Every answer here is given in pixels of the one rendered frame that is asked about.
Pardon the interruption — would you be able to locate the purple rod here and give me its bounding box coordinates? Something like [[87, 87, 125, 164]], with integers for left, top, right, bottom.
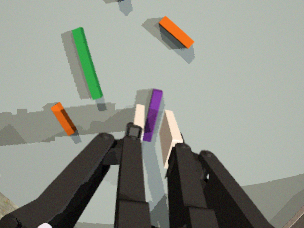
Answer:
[[142, 89, 163, 142]]

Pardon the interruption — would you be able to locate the green rod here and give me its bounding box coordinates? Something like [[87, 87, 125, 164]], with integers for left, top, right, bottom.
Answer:
[[72, 27, 103, 100]]

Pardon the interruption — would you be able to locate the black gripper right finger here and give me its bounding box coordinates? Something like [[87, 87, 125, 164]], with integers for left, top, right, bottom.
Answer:
[[159, 110, 275, 228]]

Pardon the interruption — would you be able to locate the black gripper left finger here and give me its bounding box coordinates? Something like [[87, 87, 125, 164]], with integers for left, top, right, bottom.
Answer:
[[0, 104, 151, 228]]

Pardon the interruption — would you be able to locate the orange rod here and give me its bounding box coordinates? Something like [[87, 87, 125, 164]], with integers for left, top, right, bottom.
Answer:
[[158, 16, 194, 48], [51, 102, 77, 136]]

